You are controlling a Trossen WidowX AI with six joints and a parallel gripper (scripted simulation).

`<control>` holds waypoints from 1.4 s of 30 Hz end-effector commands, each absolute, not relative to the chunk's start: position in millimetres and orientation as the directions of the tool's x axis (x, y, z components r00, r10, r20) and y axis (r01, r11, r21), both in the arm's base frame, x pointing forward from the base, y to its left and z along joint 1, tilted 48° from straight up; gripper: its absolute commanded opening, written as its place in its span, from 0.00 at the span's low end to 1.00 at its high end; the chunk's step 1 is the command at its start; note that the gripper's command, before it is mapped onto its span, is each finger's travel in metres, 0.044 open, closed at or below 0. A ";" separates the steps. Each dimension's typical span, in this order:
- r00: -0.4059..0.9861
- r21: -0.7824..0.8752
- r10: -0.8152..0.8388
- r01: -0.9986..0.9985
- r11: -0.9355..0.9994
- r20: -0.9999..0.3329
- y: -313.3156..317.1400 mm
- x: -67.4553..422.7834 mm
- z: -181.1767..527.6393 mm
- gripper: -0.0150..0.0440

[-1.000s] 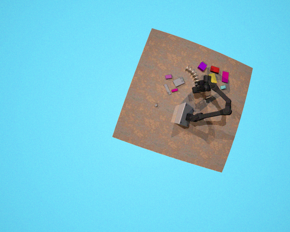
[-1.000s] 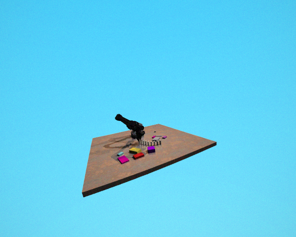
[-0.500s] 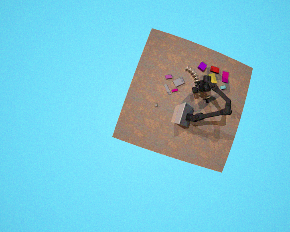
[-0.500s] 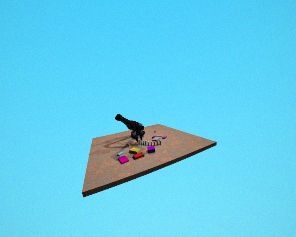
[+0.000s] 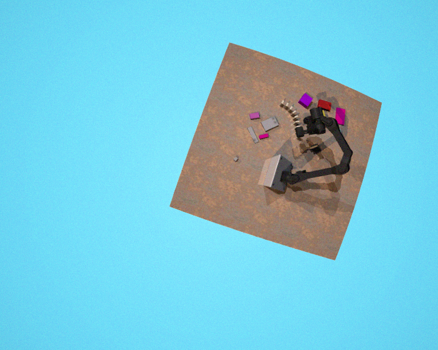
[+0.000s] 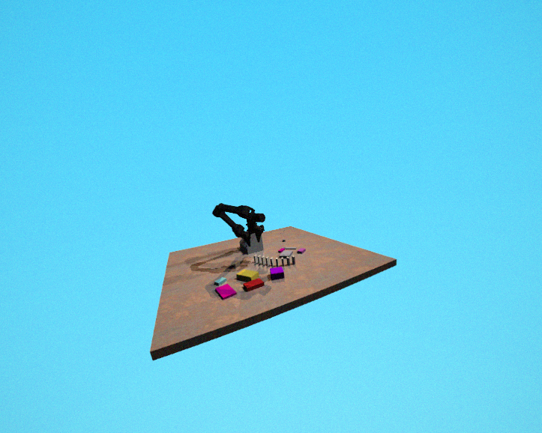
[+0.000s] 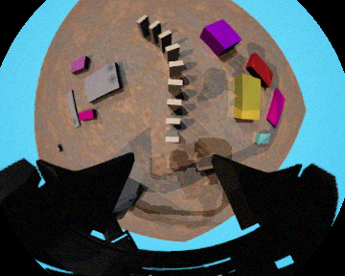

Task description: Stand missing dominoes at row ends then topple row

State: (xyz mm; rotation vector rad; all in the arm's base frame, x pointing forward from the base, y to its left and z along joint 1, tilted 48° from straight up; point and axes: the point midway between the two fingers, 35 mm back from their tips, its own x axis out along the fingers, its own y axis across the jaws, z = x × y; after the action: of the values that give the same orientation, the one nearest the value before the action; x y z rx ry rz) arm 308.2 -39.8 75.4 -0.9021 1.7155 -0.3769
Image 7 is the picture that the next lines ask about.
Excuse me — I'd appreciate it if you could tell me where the yellow rectangular block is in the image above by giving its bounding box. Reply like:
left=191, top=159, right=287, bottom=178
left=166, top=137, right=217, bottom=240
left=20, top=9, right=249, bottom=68
left=234, top=74, right=262, bottom=120

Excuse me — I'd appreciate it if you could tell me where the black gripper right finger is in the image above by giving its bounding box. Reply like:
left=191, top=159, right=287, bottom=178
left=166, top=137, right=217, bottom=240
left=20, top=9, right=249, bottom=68
left=211, top=154, right=303, bottom=230

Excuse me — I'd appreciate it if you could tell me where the light blue block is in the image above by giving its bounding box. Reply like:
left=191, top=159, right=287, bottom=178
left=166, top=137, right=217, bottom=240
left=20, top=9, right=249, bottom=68
left=256, top=131, right=271, bottom=145

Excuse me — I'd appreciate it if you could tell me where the purple block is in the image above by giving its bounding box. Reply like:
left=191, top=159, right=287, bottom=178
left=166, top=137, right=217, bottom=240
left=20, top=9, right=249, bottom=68
left=199, top=19, right=241, bottom=57

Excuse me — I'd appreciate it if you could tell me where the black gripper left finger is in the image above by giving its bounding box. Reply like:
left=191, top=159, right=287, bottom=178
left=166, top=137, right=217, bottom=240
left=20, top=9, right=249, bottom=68
left=35, top=152, right=134, bottom=234

